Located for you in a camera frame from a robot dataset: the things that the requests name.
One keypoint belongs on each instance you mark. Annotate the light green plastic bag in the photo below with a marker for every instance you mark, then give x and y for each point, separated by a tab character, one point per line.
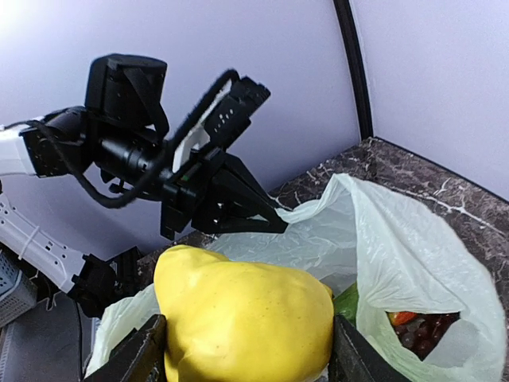
402	256

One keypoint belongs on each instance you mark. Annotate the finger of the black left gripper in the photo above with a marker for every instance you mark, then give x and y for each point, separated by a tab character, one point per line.
239	193
221	217

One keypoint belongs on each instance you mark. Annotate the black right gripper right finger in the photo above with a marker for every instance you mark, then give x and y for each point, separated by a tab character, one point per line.
354	359

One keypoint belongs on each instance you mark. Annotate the yellow pear fruit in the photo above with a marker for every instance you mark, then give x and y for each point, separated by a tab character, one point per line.
241	321

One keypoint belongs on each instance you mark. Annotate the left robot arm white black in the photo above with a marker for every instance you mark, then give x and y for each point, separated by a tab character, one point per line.
34	153

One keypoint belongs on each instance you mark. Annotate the dark purple grape bunch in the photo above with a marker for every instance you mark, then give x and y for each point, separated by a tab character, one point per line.
422	335

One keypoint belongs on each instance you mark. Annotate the grey perforated bin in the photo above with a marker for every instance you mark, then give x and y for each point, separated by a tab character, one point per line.
18	292

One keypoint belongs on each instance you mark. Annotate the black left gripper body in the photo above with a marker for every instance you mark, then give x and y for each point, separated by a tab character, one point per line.
126	131

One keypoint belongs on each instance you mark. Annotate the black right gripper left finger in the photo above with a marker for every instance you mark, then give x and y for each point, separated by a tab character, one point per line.
139	357

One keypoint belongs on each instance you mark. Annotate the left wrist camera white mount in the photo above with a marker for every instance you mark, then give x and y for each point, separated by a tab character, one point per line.
224	113

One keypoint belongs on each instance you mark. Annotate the red apple fruit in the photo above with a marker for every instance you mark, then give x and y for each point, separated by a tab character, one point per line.
401	317

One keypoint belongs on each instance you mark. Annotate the green orange mango fruit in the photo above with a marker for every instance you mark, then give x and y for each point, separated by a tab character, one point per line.
346	303

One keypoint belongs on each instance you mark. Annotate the black rear left frame post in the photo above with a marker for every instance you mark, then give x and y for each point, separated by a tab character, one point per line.
356	68

